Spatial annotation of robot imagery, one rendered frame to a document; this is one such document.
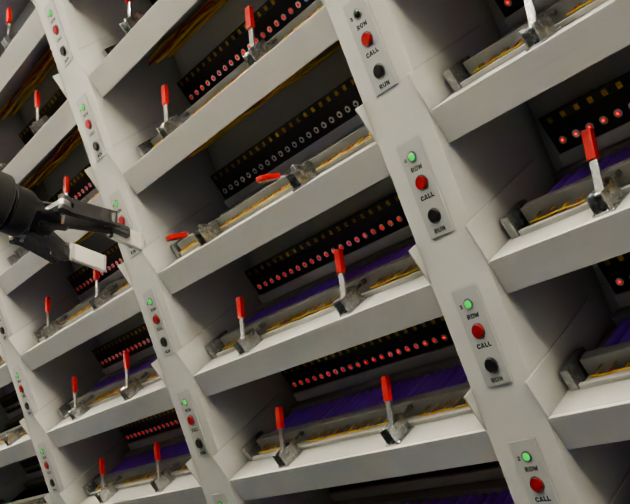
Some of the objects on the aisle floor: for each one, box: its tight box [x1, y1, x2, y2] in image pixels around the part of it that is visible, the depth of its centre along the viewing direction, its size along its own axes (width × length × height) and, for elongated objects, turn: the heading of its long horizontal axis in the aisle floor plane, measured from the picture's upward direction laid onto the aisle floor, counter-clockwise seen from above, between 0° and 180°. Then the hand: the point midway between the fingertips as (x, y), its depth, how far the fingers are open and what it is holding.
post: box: [34, 0, 334, 504], centre depth 168 cm, size 20×9×176 cm, turn 56°
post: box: [324, 0, 630, 504], centre depth 115 cm, size 20×9×176 cm, turn 56°
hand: (111, 249), depth 146 cm, fingers open, 9 cm apart
